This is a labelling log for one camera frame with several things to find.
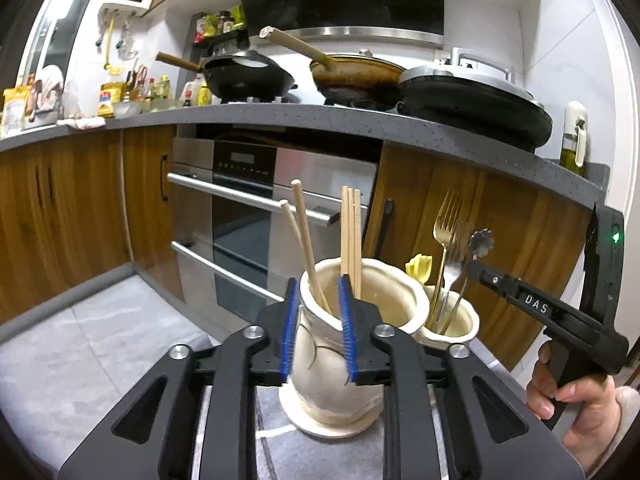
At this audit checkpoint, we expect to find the person's right hand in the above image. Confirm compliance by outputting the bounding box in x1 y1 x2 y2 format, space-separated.
527 342 622 467

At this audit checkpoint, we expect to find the silver flower-shaped spoon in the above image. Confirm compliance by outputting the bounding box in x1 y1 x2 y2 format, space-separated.
442 229 495 335

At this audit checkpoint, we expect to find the floral ceramic utensil holder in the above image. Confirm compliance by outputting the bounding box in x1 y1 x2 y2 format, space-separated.
277 256 481 437

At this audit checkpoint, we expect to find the gold fork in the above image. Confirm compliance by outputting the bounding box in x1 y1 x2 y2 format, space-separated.
429 190 464 333

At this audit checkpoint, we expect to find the wooden cabinet with two handles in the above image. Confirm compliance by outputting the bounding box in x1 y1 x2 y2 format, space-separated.
0 127 176 311

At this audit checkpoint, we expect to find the grey kitchen countertop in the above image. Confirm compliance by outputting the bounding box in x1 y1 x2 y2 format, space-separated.
0 102 608 211

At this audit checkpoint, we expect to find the wooden chopstick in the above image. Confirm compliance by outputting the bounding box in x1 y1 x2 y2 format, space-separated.
352 188 363 299
341 186 351 281
279 200 323 313
291 179 333 315

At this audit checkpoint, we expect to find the wooden cabinet door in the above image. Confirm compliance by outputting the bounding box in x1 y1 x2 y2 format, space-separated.
364 142 593 372

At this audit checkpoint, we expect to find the white cloth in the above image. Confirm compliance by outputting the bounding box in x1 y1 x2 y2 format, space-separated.
56 116 107 132

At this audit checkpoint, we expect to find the black spice shelf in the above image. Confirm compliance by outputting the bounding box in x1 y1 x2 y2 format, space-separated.
190 5 251 57

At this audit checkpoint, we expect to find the silver fork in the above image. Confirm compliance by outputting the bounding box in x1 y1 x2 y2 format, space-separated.
439 220 472 333

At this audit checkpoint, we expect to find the white water heater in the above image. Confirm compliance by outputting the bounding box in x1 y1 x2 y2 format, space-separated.
98 2 151 19

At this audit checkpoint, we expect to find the yellow plastic spoon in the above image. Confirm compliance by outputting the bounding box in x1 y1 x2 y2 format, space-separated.
405 254 432 284

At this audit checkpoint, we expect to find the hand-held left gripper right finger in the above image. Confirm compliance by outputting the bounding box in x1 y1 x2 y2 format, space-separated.
337 274 586 480

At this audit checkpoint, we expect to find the black wok with wooden handle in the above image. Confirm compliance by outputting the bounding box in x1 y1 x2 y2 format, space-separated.
155 51 297 104

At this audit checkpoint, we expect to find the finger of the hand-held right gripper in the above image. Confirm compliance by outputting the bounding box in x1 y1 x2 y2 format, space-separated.
467 258 514 303

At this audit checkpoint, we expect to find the row of condiment bottles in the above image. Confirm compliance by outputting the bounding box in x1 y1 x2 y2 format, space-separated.
97 65 212 112

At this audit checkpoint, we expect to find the stainless steel built-in oven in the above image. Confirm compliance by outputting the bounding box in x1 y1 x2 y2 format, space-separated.
167 135 382 332

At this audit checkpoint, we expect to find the brown wok with wooden handle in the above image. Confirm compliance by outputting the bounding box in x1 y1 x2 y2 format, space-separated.
259 26 409 107

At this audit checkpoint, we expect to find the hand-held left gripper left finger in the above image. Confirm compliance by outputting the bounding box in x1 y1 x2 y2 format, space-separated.
57 277 302 480

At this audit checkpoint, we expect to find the yellow food packet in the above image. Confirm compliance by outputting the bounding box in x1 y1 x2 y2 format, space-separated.
1 87 29 137

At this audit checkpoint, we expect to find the olive oil bottle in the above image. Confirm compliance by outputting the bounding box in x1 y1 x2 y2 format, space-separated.
559 101 589 177

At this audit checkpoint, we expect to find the black pot with metal lid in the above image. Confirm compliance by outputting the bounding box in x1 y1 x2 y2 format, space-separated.
396 47 554 152

